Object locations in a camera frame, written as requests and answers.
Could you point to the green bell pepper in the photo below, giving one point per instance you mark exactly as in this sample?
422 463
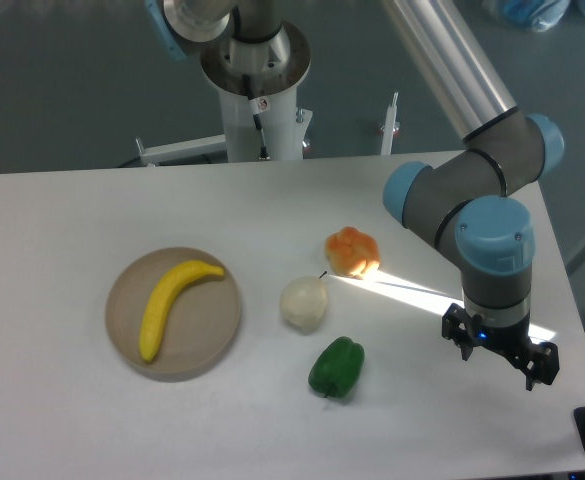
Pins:
337 369

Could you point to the white pear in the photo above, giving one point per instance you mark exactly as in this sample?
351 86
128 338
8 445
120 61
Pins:
303 303

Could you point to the orange bread roll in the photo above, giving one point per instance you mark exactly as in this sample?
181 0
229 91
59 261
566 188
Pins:
352 253

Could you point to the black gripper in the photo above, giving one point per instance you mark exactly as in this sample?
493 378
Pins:
503 331

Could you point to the white stand leg with foot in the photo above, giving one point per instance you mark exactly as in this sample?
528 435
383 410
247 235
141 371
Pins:
390 127

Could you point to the round wooden plate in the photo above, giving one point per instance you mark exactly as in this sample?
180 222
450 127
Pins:
201 323

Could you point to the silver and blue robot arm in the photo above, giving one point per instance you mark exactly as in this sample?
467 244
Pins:
464 209

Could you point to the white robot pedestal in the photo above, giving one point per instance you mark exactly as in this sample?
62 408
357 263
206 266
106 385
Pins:
257 86

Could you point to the yellow banana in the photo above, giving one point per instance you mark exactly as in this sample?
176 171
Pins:
161 299

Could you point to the blue plastic bag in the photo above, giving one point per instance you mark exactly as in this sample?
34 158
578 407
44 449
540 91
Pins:
535 16

